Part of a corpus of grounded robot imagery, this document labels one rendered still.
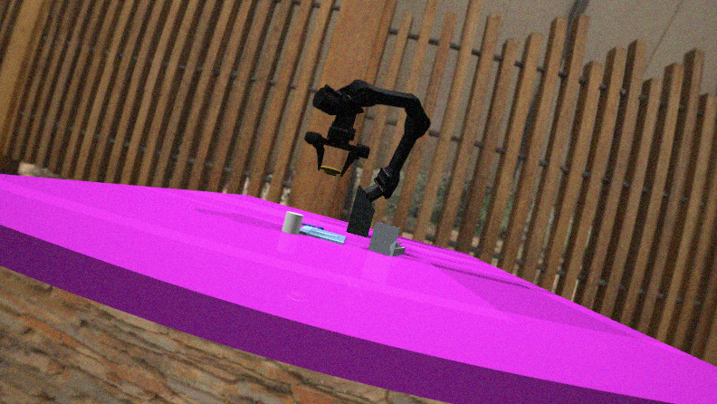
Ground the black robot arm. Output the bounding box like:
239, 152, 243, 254
312, 80, 431, 204

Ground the yellow round plate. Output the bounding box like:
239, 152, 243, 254
320, 166, 341, 176

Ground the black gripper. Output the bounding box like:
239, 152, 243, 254
305, 118, 370, 177

